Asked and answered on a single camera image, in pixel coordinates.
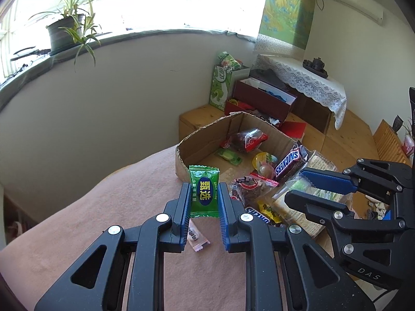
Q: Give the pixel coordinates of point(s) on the clear packaged cracker bag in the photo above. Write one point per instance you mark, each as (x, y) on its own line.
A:
(290, 216)

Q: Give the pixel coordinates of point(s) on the potted spider plant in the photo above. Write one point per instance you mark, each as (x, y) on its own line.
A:
(74, 28)

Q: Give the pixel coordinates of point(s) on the green clear candy pack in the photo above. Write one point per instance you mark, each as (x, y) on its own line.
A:
(229, 156)

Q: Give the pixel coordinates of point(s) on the red dates snack bag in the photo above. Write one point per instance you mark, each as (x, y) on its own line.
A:
(245, 141)

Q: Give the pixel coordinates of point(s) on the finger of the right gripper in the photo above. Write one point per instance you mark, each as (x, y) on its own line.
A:
(316, 209)
(330, 180)

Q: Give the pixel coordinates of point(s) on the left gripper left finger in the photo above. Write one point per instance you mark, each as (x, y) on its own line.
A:
(124, 268)

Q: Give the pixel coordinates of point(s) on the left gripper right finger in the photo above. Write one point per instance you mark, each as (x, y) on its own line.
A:
(285, 268)

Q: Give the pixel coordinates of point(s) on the pink wrapped candy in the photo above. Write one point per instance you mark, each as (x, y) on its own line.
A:
(196, 238)

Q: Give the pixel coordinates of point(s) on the green landscape wall scroll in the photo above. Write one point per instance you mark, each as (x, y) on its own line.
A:
(288, 20)

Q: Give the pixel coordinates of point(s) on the red paper envelope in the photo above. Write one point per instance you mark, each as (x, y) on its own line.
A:
(294, 130)

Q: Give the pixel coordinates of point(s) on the black object on table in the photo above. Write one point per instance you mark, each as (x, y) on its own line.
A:
(315, 66)

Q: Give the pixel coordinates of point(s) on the Snickers bar brown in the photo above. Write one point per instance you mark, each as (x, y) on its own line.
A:
(291, 163)

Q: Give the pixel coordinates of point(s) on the jelly cup snack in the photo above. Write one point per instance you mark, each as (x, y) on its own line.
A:
(264, 158)

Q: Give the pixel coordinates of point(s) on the yellow candy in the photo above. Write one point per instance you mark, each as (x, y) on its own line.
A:
(266, 210)

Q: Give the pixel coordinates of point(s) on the dark red shoe box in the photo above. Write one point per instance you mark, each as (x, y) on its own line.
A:
(255, 95)

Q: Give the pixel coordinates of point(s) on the pink blanket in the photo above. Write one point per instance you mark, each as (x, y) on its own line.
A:
(210, 279)

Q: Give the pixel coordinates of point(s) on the white lace covered table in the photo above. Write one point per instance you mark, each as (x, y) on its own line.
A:
(327, 92)

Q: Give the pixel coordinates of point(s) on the green candy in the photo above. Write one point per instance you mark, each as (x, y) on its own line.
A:
(204, 183)

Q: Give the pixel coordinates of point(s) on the green tissue box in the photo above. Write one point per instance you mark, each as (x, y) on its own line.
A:
(225, 74)

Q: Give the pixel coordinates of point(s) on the red dried fruit packet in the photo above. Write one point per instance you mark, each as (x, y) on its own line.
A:
(251, 189)

